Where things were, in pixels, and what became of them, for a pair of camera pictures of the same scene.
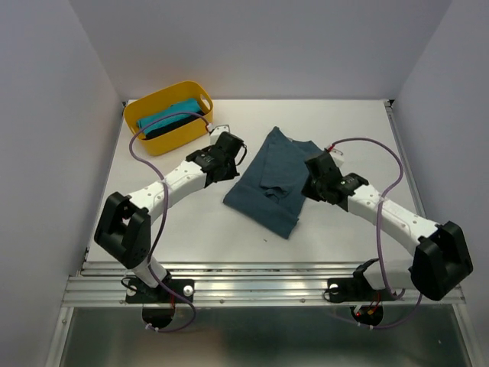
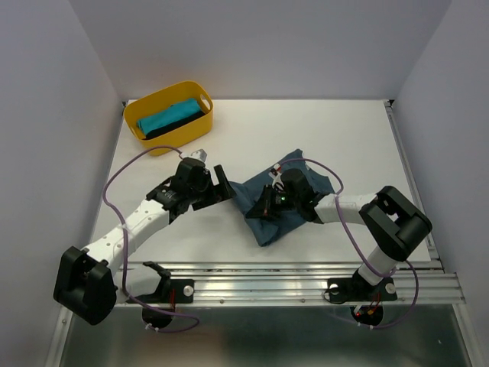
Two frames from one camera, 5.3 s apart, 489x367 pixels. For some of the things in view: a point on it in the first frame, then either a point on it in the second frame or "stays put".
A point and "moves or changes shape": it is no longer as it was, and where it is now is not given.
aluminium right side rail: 391,109 stays put
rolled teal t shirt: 186,105 stays put
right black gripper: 308,191 → 262,209
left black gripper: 232,173 → 216,193
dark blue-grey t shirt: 270,194 moves or changes shape
